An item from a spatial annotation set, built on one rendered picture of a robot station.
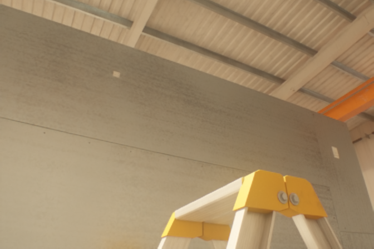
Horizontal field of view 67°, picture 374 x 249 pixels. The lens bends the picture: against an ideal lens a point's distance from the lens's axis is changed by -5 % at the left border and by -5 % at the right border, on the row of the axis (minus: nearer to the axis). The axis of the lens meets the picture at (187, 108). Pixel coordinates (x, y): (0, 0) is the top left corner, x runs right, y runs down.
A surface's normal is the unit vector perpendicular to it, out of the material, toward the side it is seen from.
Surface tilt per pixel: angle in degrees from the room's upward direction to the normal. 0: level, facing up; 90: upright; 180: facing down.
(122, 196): 90
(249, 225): 88
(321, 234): 88
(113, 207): 90
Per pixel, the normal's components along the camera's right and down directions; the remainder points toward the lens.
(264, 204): 0.47, -0.48
